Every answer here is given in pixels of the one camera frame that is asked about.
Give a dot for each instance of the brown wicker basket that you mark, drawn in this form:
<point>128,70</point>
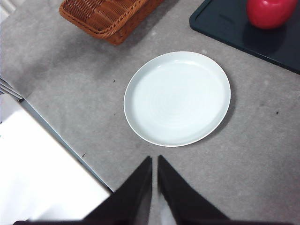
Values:
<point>100,14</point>

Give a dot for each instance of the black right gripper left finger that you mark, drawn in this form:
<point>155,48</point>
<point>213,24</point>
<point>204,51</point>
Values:
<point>131,201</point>

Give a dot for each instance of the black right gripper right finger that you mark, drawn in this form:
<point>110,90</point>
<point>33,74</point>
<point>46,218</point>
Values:
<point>182,201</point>

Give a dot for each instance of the grey ribbed panel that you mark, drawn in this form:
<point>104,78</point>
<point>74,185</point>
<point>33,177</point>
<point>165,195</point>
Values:
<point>9,90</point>

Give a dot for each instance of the white round plate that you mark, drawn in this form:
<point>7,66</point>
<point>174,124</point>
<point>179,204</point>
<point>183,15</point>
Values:
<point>175,100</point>

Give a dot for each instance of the black rectangular tray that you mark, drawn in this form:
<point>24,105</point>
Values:
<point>222,23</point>

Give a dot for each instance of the red tomato with green calyx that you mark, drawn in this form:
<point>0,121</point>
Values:
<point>269,11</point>

